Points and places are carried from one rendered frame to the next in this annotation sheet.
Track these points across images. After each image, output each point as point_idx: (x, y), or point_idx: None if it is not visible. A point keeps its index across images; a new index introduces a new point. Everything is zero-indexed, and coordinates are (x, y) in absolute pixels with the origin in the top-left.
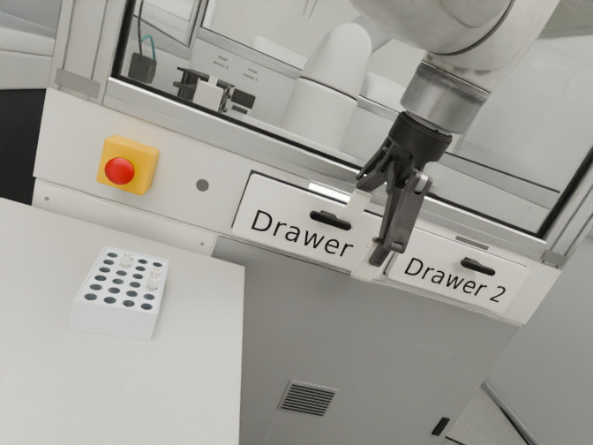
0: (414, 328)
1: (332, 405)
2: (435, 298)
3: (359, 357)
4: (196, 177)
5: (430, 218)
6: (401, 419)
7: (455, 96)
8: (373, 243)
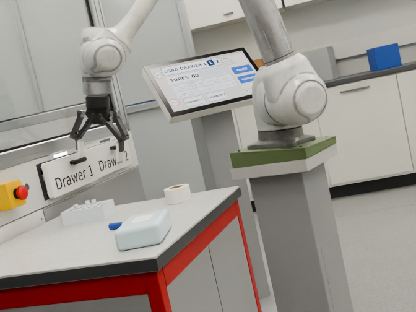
0: (116, 199)
1: None
2: (111, 177)
3: None
4: (23, 185)
5: (90, 140)
6: None
7: (108, 82)
8: (117, 143)
